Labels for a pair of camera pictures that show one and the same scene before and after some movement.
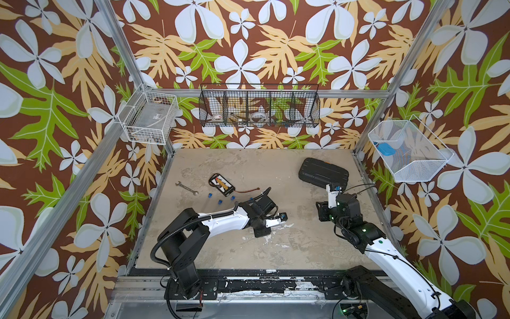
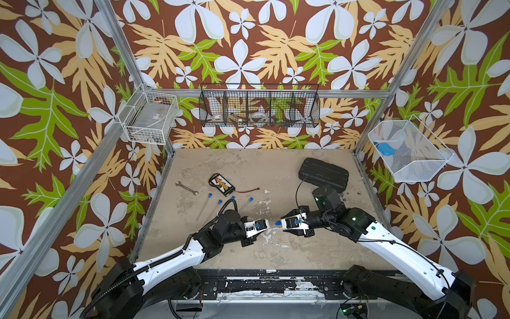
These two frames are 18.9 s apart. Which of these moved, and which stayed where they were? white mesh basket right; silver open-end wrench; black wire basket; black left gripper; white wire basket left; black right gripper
Moved: black left gripper; black right gripper
Stayed: black wire basket; silver open-end wrench; white mesh basket right; white wire basket left
